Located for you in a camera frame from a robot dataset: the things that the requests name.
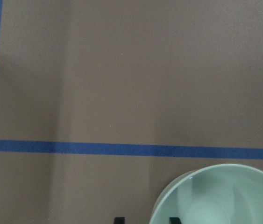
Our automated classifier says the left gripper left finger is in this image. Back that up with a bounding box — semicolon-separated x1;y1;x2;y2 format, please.
114;217;125;224

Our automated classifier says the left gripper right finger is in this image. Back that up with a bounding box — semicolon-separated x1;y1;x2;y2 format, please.
169;217;180;224

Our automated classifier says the light green bowl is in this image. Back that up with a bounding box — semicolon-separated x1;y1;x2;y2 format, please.
149;164;263;224

